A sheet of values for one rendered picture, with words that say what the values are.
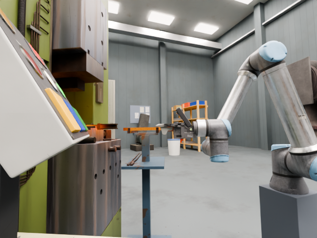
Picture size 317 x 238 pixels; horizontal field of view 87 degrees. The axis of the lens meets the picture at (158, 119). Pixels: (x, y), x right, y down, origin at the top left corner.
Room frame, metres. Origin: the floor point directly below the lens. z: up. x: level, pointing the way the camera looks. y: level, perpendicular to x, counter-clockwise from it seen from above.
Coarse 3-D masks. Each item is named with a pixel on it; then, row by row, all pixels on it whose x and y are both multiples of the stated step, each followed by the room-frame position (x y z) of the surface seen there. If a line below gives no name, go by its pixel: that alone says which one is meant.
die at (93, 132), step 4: (88, 128) 0.85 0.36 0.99; (92, 128) 0.87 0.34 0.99; (96, 128) 0.91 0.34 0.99; (92, 132) 0.87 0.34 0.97; (96, 132) 0.91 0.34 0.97; (100, 132) 0.96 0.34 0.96; (92, 136) 0.87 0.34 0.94; (96, 136) 0.91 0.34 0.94; (100, 136) 0.96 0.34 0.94; (96, 140) 0.91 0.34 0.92; (100, 140) 0.96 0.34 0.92
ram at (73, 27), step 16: (64, 0) 0.76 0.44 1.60; (80, 0) 0.75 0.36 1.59; (96, 0) 0.90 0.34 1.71; (64, 16) 0.76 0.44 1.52; (80, 16) 0.75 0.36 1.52; (96, 16) 0.90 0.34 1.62; (64, 32) 0.76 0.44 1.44; (80, 32) 0.75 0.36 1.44; (96, 32) 0.90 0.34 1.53; (64, 48) 0.76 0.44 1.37; (80, 48) 0.76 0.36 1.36; (96, 48) 0.91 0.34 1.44
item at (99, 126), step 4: (100, 124) 0.91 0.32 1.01; (104, 124) 0.91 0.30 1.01; (108, 124) 0.91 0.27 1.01; (112, 124) 0.90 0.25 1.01; (116, 124) 0.90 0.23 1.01; (100, 128) 0.91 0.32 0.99; (104, 128) 0.91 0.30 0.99; (108, 128) 0.91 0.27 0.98; (112, 128) 0.90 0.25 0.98; (116, 128) 0.90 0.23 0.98
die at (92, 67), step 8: (56, 56) 0.82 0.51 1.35; (64, 56) 0.81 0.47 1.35; (72, 56) 0.81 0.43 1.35; (80, 56) 0.81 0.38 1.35; (88, 56) 0.82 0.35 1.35; (56, 64) 0.82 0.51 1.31; (64, 64) 0.81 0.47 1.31; (72, 64) 0.81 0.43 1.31; (80, 64) 0.81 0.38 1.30; (88, 64) 0.82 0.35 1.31; (96, 64) 0.91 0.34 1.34; (56, 72) 0.82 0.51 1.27; (64, 72) 0.82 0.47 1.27; (72, 72) 0.82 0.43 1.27; (80, 72) 0.82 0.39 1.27; (88, 72) 0.82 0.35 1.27; (96, 72) 0.91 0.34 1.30; (88, 80) 0.96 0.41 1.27; (96, 80) 0.96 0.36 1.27
